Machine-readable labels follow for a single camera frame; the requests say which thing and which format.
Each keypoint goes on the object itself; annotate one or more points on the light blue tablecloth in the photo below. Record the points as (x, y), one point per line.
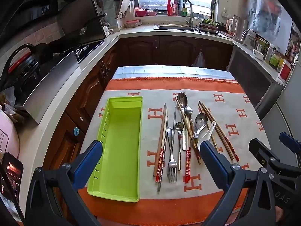
(171, 71)

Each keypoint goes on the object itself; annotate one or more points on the white electric kettle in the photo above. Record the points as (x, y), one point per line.
(232, 26)

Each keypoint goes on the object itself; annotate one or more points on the steel fork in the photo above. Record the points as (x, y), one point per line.
(171, 164)

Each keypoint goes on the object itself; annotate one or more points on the steel faucet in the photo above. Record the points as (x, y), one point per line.
(191, 16)

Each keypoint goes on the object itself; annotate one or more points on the grey steel appliance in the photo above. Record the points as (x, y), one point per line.
(251, 80)

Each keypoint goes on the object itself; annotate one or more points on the brown wooden chopstick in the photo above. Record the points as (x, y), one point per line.
(197, 155)

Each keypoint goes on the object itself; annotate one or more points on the red bowl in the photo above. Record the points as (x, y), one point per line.
(141, 12)

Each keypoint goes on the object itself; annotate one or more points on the red label jar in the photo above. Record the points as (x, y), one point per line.
(285, 70)

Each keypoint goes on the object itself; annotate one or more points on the green plastic utensil tray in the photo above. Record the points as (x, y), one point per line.
(122, 146)

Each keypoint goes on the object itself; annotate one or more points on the white ceramic spoon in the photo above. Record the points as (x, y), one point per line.
(208, 133)

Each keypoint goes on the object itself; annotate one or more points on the pink bowl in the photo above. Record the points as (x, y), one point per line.
(152, 13)

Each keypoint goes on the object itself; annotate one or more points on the blue round knob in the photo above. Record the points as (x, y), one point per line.
(75, 131)

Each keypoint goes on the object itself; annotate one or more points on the glass teapot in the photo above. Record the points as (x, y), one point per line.
(249, 40)

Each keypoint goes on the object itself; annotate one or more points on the steel sink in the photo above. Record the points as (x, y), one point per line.
(174, 27)

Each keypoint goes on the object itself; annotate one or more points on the medium steel spoon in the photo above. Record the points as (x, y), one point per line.
(188, 111)

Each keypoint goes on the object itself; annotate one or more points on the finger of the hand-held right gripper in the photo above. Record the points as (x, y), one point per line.
(261, 151)
(289, 140)

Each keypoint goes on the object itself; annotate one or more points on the green label bottle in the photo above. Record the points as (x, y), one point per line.
(274, 60)

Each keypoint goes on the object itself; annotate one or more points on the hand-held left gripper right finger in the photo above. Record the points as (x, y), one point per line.
(212, 156)

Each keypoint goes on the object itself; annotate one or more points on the gas stove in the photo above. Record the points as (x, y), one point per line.
(87, 49)

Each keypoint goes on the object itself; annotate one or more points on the small steel spoon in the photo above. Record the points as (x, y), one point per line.
(179, 127)

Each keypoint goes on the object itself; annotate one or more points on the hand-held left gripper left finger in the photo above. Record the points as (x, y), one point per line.
(90, 155)

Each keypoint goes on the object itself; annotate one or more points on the large steel spoon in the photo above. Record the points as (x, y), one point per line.
(182, 98)

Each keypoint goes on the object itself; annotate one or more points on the red spray bottle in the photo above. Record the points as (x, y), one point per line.
(169, 8)

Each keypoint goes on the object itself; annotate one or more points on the black device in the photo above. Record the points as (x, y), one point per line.
(11, 174)

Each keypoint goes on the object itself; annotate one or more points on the white bowl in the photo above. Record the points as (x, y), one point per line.
(258, 55)

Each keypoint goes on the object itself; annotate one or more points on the grey refrigerator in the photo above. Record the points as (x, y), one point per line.
(284, 113)

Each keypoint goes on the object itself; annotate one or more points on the hanging plastic bag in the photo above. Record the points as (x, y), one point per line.
(199, 61)

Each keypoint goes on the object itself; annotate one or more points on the orange and white printed blanket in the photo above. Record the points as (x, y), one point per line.
(211, 89)

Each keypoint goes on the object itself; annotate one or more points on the white plastic bottle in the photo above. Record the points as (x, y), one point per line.
(269, 53)

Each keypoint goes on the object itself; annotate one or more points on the clear plastic sheet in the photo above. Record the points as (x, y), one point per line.
(265, 14)

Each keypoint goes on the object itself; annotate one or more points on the pink soap bottle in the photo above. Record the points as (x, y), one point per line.
(175, 8)

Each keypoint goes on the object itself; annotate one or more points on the steel soup spoon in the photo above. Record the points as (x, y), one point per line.
(201, 122)

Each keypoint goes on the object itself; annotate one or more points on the stainless steel chopstick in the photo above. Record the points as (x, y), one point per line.
(163, 153)
(174, 124)

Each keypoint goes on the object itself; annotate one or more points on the pink appliance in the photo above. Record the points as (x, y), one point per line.
(7, 134)

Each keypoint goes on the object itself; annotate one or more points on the lidded food container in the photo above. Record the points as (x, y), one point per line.
(132, 24)

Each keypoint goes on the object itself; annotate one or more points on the dish of greens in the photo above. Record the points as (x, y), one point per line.
(208, 27)

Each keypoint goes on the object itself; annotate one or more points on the stainless steel panel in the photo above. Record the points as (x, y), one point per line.
(51, 87)

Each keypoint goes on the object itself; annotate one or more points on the wooden cutting board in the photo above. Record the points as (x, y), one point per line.
(123, 8)

